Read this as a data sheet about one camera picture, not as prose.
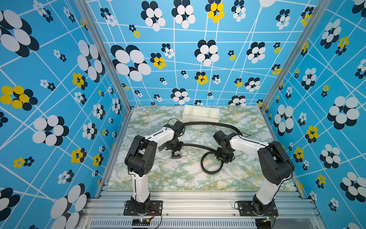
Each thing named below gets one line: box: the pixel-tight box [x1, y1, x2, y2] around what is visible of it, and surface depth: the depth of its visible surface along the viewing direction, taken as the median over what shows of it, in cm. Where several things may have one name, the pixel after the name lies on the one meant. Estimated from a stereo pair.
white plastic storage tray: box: [182, 104, 221, 123], surface depth 118 cm
